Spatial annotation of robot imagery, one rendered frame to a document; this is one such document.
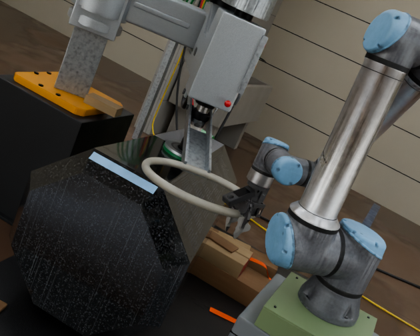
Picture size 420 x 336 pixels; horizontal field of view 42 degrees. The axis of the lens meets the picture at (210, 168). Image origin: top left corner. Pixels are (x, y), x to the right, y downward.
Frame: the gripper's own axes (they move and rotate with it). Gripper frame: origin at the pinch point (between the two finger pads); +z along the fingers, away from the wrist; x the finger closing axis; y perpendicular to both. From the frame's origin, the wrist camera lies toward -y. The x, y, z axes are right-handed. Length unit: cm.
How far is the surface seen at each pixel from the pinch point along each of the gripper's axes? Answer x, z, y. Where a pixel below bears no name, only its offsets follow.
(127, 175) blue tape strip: 52, 7, -13
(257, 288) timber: 60, 71, 113
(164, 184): 16.0, -7.5, -23.4
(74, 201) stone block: 62, 26, -26
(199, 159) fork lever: 51, -7, 19
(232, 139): 340, 60, 314
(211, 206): 1.9, -8.1, -12.0
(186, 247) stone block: 27.3, 24.0, 10.1
